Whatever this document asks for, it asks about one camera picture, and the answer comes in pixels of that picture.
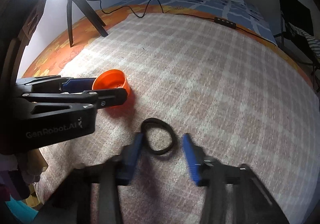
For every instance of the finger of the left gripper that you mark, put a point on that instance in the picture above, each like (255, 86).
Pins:
(77, 85)
(105, 98)

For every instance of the black rubber band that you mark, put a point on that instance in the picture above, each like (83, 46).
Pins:
(160, 138)

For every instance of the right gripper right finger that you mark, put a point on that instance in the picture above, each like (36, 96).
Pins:
(195, 157)

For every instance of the plaid fringed blanket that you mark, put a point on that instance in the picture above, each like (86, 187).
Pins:
(239, 100)

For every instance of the orange plastic cap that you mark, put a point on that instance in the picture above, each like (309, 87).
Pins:
(110, 79)

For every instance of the blue patterned quilt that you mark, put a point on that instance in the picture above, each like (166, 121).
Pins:
(243, 13)

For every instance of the black folding chair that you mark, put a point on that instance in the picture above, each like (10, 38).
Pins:
(296, 26)

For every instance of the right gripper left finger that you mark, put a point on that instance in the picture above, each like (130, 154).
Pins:
(128, 160)

